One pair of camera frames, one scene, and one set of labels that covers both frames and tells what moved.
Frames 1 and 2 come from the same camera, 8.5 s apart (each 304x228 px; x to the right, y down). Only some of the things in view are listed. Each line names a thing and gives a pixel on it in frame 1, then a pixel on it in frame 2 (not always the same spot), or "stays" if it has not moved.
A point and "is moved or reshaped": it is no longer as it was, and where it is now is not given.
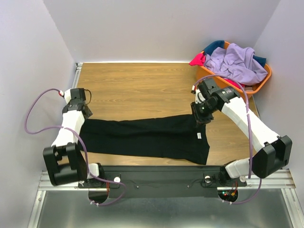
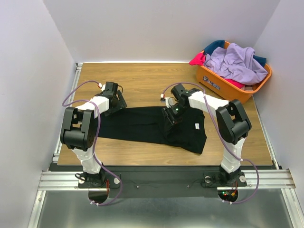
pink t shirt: x=199 y=59 stays
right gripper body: x=202 y=116 -> x=169 y=116
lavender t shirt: x=238 y=63 stays
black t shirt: x=182 y=137 is moved or reshaped
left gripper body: x=90 y=113 -> x=119 y=104
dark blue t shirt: x=210 y=48 stays
